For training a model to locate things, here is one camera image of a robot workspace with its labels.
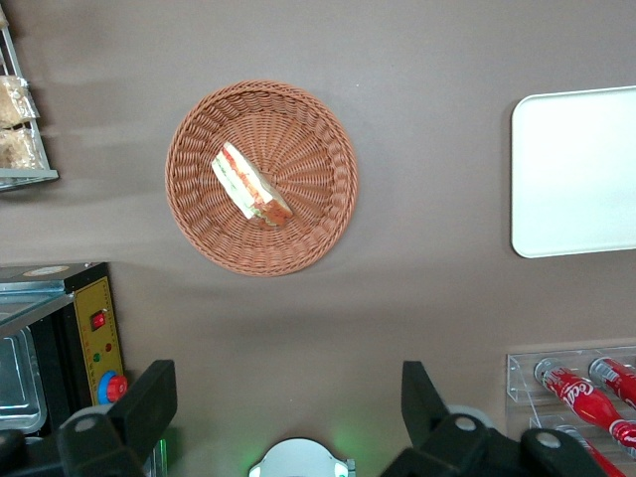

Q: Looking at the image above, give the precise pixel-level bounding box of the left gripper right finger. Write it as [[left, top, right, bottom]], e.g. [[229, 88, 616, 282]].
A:
[[380, 359, 523, 477]]

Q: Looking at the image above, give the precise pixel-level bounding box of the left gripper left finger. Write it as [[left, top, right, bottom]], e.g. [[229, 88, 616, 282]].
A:
[[57, 359, 178, 477]]

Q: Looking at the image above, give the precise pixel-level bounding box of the triangular sandwich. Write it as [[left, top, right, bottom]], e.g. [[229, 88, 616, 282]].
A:
[[211, 141, 294, 231]]

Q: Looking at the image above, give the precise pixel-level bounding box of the beige rectangular tray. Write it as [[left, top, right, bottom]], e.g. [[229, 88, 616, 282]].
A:
[[510, 84, 636, 259]]

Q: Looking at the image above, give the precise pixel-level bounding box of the round brown wicker basket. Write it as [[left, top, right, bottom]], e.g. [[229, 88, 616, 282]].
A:
[[164, 79, 360, 277]]

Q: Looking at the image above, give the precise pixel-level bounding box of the clear acrylic bottle rack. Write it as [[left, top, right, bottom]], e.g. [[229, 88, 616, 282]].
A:
[[505, 340, 636, 477]]

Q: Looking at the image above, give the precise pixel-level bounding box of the black food warmer yellow panel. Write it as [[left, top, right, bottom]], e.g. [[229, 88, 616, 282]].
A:
[[0, 261, 130, 441]]

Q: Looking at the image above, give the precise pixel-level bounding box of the steel food pan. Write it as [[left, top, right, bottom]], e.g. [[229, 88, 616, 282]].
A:
[[0, 325, 49, 432]]

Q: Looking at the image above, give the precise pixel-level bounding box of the red cola bottle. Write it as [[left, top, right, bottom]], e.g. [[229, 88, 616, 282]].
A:
[[588, 356, 636, 411], [556, 424, 627, 477], [534, 357, 636, 448]]

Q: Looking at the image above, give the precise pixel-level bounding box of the clear bag of snacks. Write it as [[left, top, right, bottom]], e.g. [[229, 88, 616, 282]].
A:
[[0, 127, 45, 170], [0, 75, 40, 129]]

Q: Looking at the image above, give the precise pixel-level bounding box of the grey wire rack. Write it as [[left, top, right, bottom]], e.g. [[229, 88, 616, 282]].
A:
[[0, 24, 60, 193]]

